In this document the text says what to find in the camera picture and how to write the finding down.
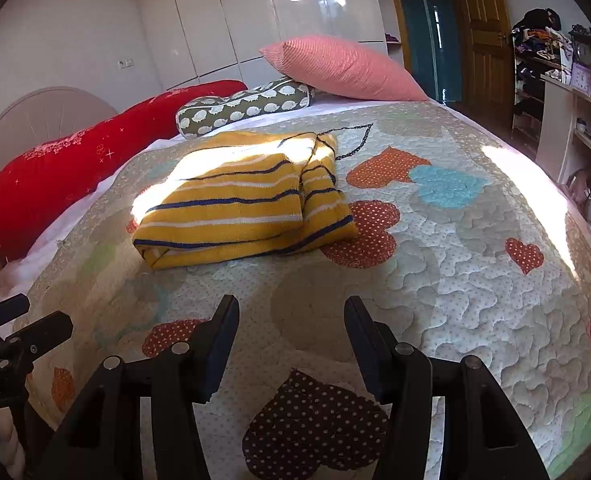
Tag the teal glossy door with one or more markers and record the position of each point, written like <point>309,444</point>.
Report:
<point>425,35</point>

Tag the heart patterned quilt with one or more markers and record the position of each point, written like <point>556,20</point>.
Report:
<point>475,270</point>

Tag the pink ribbed pillow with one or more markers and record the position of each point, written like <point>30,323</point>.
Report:
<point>345,67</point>

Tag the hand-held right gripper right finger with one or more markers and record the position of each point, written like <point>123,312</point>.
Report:
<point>363,355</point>

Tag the pale braided cushion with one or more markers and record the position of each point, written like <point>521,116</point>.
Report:
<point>7,440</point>

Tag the red long pillow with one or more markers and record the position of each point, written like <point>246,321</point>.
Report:
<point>75,160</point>

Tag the white wall socket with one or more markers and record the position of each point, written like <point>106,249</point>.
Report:
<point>125,62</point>

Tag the brown wooden door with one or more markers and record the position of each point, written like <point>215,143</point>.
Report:
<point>480,35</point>

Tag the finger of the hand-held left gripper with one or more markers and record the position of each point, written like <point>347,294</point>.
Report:
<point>5,310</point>
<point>45,330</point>

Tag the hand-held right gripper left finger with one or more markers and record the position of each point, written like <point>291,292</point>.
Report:
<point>223,355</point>

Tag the round beige headboard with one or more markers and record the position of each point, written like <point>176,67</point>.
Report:
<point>25,115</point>

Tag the white bed sheet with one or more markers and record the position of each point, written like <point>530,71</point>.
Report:
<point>75,210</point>

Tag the pile of bags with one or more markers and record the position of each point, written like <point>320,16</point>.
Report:
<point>588,195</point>

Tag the white shelf unit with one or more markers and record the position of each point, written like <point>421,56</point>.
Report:
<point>555,125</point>

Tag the yellow striped knit sweater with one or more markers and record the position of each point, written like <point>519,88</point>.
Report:
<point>225,220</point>

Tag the white glossy wardrobe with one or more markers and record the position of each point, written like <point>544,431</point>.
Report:
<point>255,10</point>

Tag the open rack with clothes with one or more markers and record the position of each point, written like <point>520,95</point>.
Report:
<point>535,60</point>

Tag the green patterned bolster pillow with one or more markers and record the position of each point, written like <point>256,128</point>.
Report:
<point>245,105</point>

